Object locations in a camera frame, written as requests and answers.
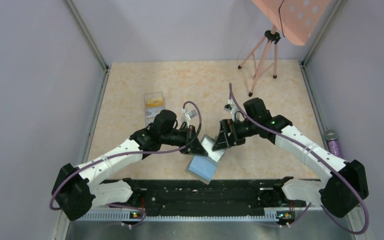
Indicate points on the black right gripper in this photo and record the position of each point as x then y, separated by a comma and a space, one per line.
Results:
224, 140

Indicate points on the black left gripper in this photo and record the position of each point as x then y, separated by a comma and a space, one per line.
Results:
194, 146

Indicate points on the grey card holder wallet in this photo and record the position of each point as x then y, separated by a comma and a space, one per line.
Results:
204, 168

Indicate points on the clear plastic card box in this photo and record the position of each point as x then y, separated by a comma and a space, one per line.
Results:
153, 104

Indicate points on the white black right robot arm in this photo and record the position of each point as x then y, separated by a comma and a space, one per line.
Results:
342, 185

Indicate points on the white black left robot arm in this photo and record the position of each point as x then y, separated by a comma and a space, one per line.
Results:
80, 188

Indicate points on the purple glitter bottle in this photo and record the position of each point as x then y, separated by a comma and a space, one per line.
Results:
331, 138

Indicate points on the pink tripod stand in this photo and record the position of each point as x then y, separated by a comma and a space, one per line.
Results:
272, 37

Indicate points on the pink perforated panel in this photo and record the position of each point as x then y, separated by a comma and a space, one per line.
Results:
296, 19

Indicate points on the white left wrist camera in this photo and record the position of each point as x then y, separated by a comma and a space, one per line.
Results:
187, 115

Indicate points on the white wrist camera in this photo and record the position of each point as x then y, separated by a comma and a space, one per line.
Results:
230, 106
187, 115

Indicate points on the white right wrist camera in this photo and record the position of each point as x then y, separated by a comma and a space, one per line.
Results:
230, 106

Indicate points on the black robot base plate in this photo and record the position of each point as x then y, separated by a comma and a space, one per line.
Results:
219, 198

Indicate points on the aluminium frame rail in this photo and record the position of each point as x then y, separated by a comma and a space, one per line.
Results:
119, 211

